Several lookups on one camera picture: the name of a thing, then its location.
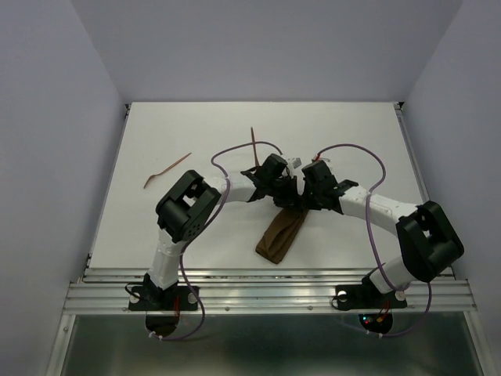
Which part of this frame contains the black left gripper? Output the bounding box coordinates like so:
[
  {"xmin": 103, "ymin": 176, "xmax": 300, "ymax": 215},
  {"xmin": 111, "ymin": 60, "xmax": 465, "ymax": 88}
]
[{"xmin": 267, "ymin": 175, "xmax": 302, "ymax": 212}]

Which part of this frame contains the brown cloth napkin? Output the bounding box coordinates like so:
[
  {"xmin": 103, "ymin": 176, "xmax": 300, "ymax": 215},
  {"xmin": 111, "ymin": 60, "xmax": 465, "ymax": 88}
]
[{"xmin": 255, "ymin": 208, "xmax": 308, "ymax": 265}]

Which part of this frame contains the brown wooden knife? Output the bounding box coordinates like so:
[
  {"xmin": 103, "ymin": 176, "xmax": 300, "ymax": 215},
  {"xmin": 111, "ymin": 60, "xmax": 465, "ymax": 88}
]
[{"xmin": 250, "ymin": 127, "xmax": 260, "ymax": 168}]

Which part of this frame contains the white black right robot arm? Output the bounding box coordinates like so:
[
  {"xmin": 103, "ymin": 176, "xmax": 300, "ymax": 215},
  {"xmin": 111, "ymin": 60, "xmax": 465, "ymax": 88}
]
[{"xmin": 302, "ymin": 160, "xmax": 464, "ymax": 306}]

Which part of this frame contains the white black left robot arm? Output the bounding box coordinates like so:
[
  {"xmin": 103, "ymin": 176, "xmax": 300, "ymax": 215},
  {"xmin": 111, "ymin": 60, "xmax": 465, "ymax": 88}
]
[{"xmin": 140, "ymin": 154, "xmax": 301, "ymax": 309}]

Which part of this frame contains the brown wooden fork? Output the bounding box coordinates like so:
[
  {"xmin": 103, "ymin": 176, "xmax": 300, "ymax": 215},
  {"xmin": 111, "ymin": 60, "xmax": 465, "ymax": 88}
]
[{"xmin": 142, "ymin": 152, "xmax": 192, "ymax": 189}]

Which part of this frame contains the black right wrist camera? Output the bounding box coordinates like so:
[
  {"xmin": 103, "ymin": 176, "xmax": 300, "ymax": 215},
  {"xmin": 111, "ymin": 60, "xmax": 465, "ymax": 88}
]
[{"xmin": 302, "ymin": 160, "xmax": 337, "ymax": 190}]

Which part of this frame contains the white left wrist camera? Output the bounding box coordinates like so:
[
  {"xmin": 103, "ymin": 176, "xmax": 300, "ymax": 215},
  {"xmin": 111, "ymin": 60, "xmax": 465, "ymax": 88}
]
[{"xmin": 287, "ymin": 157, "xmax": 302, "ymax": 170}]

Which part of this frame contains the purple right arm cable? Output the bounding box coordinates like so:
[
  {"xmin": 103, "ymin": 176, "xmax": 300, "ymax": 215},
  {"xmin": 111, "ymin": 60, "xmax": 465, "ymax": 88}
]
[{"xmin": 312, "ymin": 143, "xmax": 434, "ymax": 340}]

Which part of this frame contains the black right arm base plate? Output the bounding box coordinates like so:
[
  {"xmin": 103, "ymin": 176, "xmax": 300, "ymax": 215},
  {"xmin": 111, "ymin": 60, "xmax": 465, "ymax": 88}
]
[{"xmin": 330, "ymin": 284, "xmax": 407, "ymax": 311}]

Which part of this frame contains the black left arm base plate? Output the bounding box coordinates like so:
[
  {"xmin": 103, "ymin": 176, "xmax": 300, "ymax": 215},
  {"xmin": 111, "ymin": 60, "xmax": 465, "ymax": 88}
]
[{"xmin": 126, "ymin": 285, "xmax": 200, "ymax": 312}]

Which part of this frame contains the aluminium rail frame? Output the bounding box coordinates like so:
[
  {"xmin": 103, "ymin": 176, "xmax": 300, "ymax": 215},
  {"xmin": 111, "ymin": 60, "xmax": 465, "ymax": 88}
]
[{"xmin": 48, "ymin": 102, "xmax": 496, "ymax": 375}]

